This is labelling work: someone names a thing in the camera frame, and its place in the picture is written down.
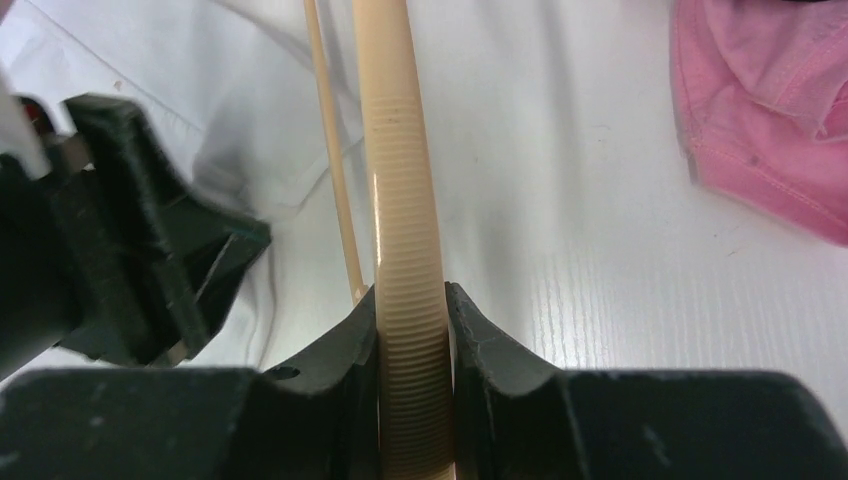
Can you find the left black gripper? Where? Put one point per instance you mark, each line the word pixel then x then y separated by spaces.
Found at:
pixel 121 261

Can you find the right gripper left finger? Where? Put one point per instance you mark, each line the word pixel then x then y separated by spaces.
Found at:
pixel 313 416

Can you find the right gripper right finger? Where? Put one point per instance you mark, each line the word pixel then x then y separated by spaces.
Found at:
pixel 520 417

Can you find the wooden hanger front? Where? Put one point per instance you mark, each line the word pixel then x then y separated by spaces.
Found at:
pixel 406 365

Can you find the white garment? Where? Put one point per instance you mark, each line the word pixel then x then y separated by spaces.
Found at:
pixel 228 87

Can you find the pink garment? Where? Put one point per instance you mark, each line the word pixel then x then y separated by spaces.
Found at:
pixel 760 91

